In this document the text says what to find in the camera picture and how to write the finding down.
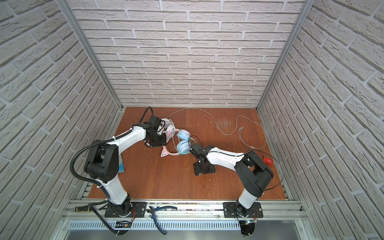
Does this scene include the green headphone cable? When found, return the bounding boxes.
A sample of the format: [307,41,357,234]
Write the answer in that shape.
[170,131,205,154]

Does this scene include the pink blue cat-ear headphones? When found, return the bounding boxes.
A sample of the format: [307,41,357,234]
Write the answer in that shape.
[160,128,193,158]

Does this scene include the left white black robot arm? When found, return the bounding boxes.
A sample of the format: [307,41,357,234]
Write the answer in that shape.
[84,116,167,216]

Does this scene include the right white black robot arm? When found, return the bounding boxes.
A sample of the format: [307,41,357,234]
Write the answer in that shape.
[190,144,274,215]

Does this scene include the white headphones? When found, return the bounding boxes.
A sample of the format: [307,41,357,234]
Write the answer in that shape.
[162,118,176,142]

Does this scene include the blue white cloth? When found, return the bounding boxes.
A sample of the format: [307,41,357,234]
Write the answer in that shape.
[118,162,124,173]

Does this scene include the red small object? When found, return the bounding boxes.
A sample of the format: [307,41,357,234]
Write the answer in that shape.
[263,157,274,166]

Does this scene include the black yellow screwdriver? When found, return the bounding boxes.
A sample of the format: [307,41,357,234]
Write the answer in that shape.
[75,205,93,213]

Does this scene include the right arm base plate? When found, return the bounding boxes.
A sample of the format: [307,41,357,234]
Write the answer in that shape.
[223,202,264,219]

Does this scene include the white headphone cable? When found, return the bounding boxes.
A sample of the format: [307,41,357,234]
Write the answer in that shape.
[164,107,268,151]

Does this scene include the blue handled pliers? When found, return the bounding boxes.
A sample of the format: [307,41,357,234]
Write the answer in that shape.
[146,205,178,236]

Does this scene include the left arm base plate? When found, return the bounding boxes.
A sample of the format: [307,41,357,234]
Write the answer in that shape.
[105,201,147,218]

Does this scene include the black corrugated cable conduit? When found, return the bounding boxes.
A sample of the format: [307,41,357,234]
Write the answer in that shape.
[69,106,154,236]

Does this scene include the aluminium front rail frame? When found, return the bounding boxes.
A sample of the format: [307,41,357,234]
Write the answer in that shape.
[63,199,309,235]

